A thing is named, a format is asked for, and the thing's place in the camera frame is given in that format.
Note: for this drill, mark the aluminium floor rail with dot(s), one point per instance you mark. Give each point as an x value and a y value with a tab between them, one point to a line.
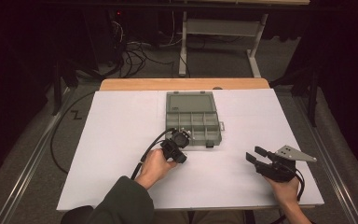
31	161
329	161

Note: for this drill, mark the white board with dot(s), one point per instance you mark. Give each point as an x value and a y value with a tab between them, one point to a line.
121	124

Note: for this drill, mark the person's left hand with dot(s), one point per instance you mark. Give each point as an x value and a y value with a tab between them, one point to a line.
154	168

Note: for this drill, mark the wooden table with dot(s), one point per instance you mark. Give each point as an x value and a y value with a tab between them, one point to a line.
183	84

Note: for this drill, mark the person's right hand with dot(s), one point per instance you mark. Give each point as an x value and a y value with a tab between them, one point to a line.
287	191

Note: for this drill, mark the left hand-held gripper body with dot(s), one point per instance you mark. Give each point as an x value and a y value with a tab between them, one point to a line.
174	149

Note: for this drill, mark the black metal stand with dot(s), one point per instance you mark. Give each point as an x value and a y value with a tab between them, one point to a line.
57	90
313	99

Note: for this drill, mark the white metal desk frame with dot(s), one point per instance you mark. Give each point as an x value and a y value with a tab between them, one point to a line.
220	27

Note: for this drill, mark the person's legs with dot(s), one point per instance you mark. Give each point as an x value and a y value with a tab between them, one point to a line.
199	217

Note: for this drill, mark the green plastic compartment box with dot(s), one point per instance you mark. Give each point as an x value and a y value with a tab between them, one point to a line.
195	109

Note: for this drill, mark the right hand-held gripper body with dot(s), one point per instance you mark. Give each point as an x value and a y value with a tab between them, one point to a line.
276	171

